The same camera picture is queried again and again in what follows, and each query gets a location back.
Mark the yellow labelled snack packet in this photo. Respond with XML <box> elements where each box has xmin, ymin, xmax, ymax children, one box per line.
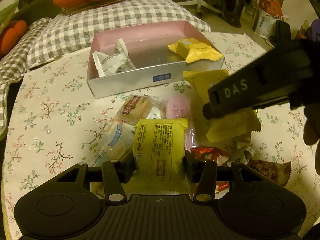
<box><xmin>133</xmin><ymin>118</ymin><xmax>189</xmax><ymax>181</ymax></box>

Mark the white green snack packet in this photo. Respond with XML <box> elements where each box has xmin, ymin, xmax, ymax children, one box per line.
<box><xmin>92</xmin><ymin>38</ymin><xmax>136</xmax><ymax>77</ymax></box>

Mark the clear blue labelled snack packet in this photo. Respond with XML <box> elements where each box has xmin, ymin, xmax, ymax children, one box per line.
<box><xmin>91</xmin><ymin>121</ymin><xmax>135</xmax><ymax>167</ymax></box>

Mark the clear wrapped brown pastry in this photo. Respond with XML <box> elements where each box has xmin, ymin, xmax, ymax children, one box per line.
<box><xmin>114</xmin><ymin>94</ymin><xmax>167</xmax><ymax>126</ymax></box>

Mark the pink snack packet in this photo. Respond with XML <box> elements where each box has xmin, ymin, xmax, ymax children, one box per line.
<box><xmin>166</xmin><ymin>96</ymin><xmax>198</xmax><ymax>151</ymax></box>

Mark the dark red snack packet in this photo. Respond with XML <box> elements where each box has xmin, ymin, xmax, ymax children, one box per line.
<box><xmin>247</xmin><ymin>159</ymin><xmax>291</xmax><ymax>187</ymax></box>

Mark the floral tablecloth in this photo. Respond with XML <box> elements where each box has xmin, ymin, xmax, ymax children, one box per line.
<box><xmin>1</xmin><ymin>31</ymin><xmax>320</xmax><ymax>239</ymax></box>

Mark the white office chair base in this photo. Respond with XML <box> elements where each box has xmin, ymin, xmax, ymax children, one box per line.
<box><xmin>178</xmin><ymin>0</ymin><xmax>222</xmax><ymax>16</ymax></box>

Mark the pink silver cardboard box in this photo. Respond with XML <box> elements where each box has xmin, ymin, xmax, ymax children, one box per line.
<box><xmin>87</xmin><ymin>21</ymin><xmax>224</xmax><ymax>99</ymax></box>

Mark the grey checkered blanket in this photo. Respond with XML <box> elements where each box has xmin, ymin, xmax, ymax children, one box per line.
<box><xmin>1</xmin><ymin>0</ymin><xmax>211</xmax><ymax>135</ymax></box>

